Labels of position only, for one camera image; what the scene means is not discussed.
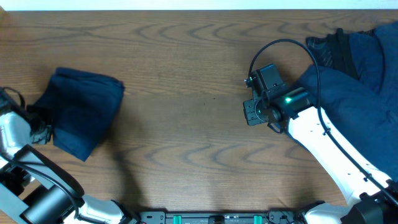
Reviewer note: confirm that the black striped garment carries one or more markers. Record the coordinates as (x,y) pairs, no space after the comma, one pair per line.
(357,55)

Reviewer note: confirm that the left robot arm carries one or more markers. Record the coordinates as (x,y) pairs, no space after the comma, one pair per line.
(33,188)

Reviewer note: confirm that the navy blue garment pile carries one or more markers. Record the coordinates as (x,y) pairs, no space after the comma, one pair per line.
(364,111)

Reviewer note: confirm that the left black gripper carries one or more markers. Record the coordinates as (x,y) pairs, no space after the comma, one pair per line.
(43,112)

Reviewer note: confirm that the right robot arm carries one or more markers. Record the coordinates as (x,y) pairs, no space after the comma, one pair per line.
(370,194)

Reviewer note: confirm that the navy blue shorts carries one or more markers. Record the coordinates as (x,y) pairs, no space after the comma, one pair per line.
(82,106)

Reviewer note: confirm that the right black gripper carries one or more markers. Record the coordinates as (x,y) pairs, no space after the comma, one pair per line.
(252,119)

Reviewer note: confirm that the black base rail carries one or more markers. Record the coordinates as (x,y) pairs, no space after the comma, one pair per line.
(268,217)

